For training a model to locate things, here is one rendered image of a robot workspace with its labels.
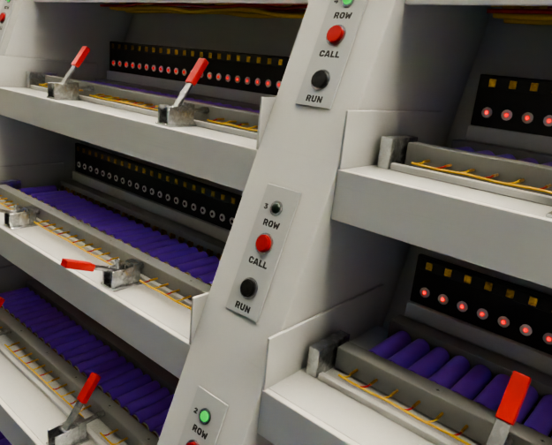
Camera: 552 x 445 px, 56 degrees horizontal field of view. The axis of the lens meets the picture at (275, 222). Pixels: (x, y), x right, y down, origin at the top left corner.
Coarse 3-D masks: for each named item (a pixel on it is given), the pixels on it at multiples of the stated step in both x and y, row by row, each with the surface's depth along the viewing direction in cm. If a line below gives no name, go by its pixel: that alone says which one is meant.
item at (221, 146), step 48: (144, 48) 91; (0, 96) 87; (48, 96) 78; (96, 96) 78; (144, 96) 74; (192, 96) 81; (240, 96) 77; (96, 144) 70; (144, 144) 63; (192, 144) 57; (240, 144) 53
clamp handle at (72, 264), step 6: (60, 264) 56; (66, 264) 56; (72, 264) 56; (78, 264) 57; (84, 264) 57; (90, 264) 58; (120, 264) 61; (84, 270) 58; (90, 270) 58; (102, 270) 59; (108, 270) 60; (114, 270) 61
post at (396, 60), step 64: (320, 0) 50; (384, 0) 46; (384, 64) 46; (448, 64) 56; (320, 128) 47; (448, 128) 60; (256, 192) 50; (320, 192) 46; (320, 256) 47; (384, 256) 56; (384, 320) 61; (192, 384) 50; (256, 384) 46
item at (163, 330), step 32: (128, 192) 88; (0, 224) 78; (192, 224) 78; (32, 256) 71; (64, 256) 69; (64, 288) 66; (96, 288) 61; (128, 288) 62; (96, 320) 62; (128, 320) 58; (160, 320) 55; (192, 320) 50; (160, 352) 54
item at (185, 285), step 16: (0, 192) 89; (16, 192) 87; (48, 208) 80; (48, 224) 77; (64, 224) 76; (80, 224) 74; (80, 240) 72; (96, 240) 70; (112, 240) 70; (96, 256) 68; (112, 256) 68; (128, 256) 66; (144, 256) 65; (144, 272) 64; (160, 272) 62; (176, 272) 62; (176, 288) 60; (192, 288) 58; (208, 288) 58
